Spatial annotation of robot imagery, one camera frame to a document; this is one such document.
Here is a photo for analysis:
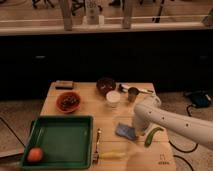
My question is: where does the yellow banana toy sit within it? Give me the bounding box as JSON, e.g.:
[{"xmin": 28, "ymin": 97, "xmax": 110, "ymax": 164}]
[{"xmin": 100, "ymin": 152, "xmax": 126, "ymax": 159}]

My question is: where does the dark brush block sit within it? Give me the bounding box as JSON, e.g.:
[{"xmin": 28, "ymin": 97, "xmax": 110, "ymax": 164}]
[{"xmin": 55, "ymin": 80, "xmax": 74, "ymax": 89}]

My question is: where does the black cable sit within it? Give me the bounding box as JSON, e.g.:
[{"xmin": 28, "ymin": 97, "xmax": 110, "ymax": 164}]
[{"xmin": 168, "ymin": 103, "xmax": 200, "ymax": 171}]

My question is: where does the green chili pepper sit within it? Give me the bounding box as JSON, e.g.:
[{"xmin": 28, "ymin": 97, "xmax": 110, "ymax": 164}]
[{"xmin": 144, "ymin": 127, "xmax": 164, "ymax": 147}]

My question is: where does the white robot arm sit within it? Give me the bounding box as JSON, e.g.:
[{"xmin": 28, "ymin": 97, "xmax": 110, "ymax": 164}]
[{"xmin": 132, "ymin": 95, "xmax": 213, "ymax": 150}]

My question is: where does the green plastic tray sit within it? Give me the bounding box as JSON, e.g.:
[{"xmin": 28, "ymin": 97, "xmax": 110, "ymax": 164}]
[{"xmin": 20, "ymin": 116, "xmax": 93, "ymax": 170}]

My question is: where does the white round container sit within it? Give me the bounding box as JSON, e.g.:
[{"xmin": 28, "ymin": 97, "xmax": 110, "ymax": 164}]
[{"xmin": 106, "ymin": 91, "xmax": 121, "ymax": 108}]

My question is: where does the dark red bowl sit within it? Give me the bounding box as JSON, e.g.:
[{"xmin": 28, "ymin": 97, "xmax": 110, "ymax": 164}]
[{"xmin": 96, "ymin": 77, "xmax": 116, "ymax": 95}]

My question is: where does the orange bowl with food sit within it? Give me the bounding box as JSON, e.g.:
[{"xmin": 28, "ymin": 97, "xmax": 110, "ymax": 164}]
[{"xmin": 56, "ymin": 92, "xmax": 81, "ymax": 114}]

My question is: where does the blue sponge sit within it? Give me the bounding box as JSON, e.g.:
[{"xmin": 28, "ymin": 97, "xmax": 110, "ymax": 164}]
[{"xmin": 115, "ymin": 123, "xmax": 137, "ymax": 141}]

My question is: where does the dark blue bag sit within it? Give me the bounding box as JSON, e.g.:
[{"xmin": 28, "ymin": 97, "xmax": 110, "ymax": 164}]
[{"xmin": 184, "ymin": 91, "xmax": 212, "ymax": 108}]

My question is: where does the orange fruit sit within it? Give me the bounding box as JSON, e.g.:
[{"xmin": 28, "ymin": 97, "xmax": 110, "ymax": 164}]
[{"xmin": 27, "ymin": 147, "xmax": 44, "ymax": 163}]

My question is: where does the small metal cup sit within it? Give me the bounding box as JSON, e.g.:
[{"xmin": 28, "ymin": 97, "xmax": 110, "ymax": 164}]
[{"xmin": 128, "ymin": 87, "xmax": 139, "ymax": 102}]

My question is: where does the black and white marker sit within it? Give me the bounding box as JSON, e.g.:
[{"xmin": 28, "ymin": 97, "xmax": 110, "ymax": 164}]
[{"xmin": 118, "ymin": 84, "xmax": 154, "ymax": 94}]

